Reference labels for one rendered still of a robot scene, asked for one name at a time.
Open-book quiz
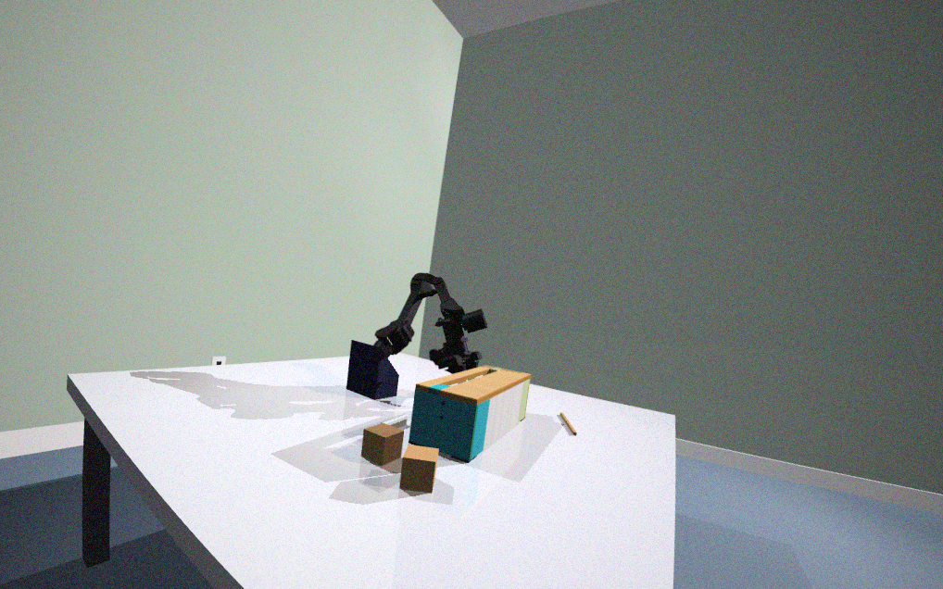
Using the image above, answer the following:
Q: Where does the thin tan stick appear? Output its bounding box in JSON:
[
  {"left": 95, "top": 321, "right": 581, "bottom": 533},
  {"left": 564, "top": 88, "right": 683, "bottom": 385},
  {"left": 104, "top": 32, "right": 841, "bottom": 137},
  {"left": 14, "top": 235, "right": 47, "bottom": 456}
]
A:
[{"left": 560, "top": 412, "right": 577, "bottom": 436}]

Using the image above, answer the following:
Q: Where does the tan cardboard box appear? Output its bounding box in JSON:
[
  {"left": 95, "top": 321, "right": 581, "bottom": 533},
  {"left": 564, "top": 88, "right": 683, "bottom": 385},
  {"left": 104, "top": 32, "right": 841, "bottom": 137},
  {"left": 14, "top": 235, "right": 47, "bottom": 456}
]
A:
[
  {"left": 399, "top": 445, "right": 439, "bottom": 493},
  {"left": 361, "top": 423, "right": 404, "bottom": 466}
]

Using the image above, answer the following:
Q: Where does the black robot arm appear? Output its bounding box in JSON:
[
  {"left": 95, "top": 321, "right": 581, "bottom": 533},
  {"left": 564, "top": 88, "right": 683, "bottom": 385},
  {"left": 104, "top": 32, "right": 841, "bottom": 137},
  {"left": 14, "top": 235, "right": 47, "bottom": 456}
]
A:
[{"left": 373, "top": 273, "right": 487, "bottom": 366}]

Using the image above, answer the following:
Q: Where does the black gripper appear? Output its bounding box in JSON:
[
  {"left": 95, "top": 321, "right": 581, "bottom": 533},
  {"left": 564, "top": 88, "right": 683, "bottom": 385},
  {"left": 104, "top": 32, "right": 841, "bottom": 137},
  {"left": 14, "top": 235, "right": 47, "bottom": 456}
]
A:
[{"left": 437, "top": 334, "right": 482, "bottom": 374}]

